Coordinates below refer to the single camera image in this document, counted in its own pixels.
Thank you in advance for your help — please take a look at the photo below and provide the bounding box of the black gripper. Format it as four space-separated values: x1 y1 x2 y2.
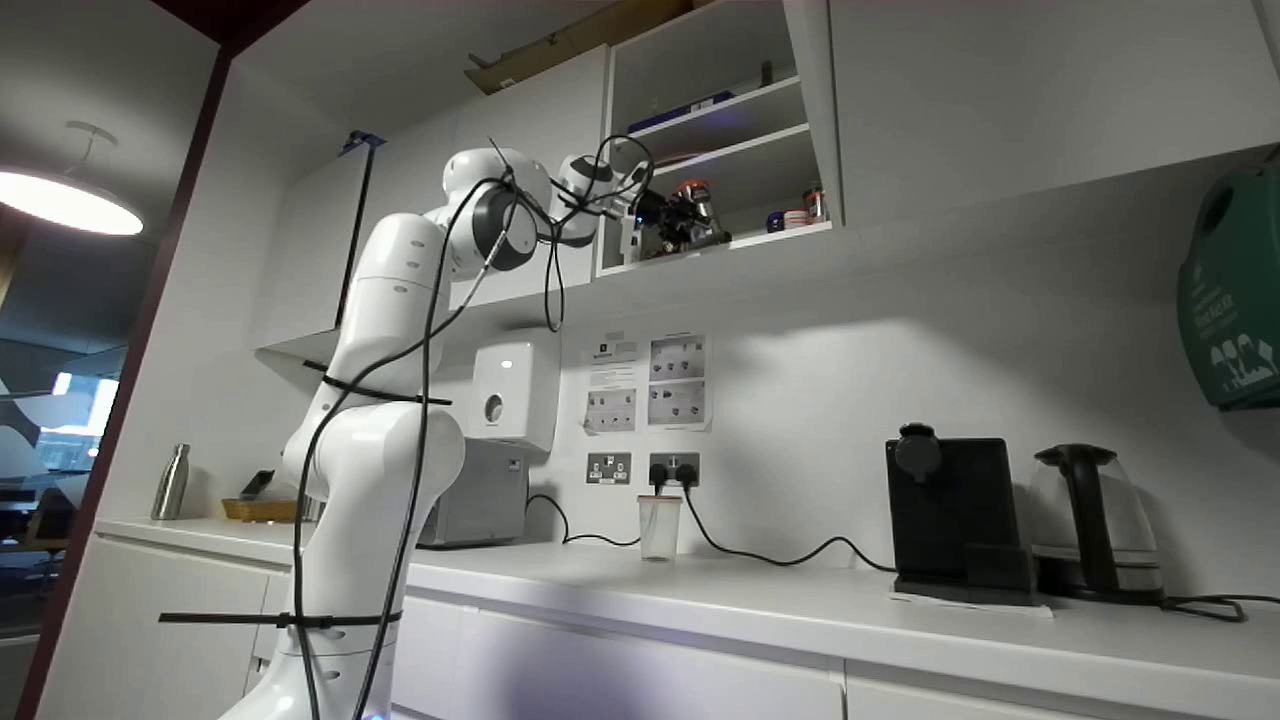
627 187 731 251

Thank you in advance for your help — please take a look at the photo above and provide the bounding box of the clear bottle with orange cap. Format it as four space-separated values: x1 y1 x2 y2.
675 180 720 247

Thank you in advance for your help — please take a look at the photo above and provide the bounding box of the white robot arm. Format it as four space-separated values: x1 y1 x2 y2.
215 147 703 720

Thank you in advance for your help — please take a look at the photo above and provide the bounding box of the white paper towel dispenser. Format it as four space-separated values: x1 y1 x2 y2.
459 340 560 452

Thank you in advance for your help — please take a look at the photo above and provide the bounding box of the clear plastic cup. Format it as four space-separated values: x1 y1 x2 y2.
641 495 680 562

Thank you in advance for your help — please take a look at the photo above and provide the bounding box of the black coffee machine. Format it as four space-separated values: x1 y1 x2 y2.
885 425 1040 609

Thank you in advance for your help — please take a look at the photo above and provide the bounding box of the black electric kettle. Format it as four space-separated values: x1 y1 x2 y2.
1026 446 1162 603

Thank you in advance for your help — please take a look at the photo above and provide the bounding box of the wooden tray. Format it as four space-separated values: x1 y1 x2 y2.
220 495 306 524

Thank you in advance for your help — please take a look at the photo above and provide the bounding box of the green first aid box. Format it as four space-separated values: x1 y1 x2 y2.
1175 163 1280 414

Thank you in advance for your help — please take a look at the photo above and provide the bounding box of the silver thermos flask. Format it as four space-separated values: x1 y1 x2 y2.
152 446 190 522

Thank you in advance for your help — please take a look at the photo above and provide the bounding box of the round ceiling lamp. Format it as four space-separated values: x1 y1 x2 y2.
0 121 145 237

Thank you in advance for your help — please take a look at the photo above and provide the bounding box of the white open wall cabinet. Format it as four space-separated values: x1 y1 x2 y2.
596 0 844 275

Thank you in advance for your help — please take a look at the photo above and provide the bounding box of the double wall socket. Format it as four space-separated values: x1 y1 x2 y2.
647 452 700 488

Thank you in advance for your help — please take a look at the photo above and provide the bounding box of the black power cable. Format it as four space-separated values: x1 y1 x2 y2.
675 477 901 576

